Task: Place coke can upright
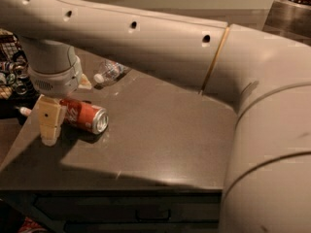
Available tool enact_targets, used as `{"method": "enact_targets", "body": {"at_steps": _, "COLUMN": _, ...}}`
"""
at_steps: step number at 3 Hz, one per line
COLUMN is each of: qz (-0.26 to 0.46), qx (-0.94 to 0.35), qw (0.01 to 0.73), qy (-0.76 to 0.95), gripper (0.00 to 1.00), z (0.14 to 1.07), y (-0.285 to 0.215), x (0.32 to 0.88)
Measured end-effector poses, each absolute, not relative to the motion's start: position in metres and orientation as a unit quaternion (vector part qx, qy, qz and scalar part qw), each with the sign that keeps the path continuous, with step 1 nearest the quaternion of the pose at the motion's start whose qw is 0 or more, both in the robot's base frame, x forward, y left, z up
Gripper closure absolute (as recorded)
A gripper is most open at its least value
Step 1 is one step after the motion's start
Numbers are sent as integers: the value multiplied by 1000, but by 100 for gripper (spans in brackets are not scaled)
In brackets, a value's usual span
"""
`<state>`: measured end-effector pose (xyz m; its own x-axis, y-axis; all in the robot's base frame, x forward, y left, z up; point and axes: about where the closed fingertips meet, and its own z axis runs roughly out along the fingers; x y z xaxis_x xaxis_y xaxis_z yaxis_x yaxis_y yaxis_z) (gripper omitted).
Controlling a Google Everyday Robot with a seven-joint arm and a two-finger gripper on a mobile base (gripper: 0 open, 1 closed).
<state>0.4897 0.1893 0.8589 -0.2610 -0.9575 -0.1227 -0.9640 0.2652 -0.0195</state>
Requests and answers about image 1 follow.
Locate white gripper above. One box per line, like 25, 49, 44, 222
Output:
19, 37, 92, 147

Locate red coke can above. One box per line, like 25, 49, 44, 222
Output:
60, 99, 109, 135

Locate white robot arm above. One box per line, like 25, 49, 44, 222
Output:
0, 0, 311, 233

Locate small white-capped bottle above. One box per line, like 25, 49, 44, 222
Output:
16, 107, 32, 117

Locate clear plastic water bottle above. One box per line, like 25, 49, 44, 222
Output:
93, 59, 130, 84

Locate steel box on counter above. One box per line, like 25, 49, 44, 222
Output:
263, 0, 311, 38

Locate black wire basket of snacks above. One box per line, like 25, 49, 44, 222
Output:
0, 29, 38, 100

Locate dark drawer with handle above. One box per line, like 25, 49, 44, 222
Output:
34, 194, 221, 223

